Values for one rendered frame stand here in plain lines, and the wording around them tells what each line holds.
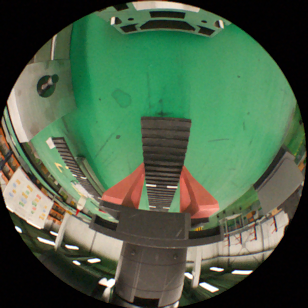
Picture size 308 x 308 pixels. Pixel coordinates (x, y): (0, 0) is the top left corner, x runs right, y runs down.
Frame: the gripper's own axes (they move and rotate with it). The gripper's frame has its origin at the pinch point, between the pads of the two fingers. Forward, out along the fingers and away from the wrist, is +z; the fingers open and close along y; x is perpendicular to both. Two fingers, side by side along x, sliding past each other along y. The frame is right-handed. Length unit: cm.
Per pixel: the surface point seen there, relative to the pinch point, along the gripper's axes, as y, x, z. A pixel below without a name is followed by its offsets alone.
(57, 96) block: 13.9, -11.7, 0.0
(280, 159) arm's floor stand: -38.1, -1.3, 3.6
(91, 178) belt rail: 17.6, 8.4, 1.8
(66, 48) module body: 13.9, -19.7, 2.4
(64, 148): 17.6, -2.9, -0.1
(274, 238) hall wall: -737, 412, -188
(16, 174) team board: 285, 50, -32
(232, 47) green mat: -8.1, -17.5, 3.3
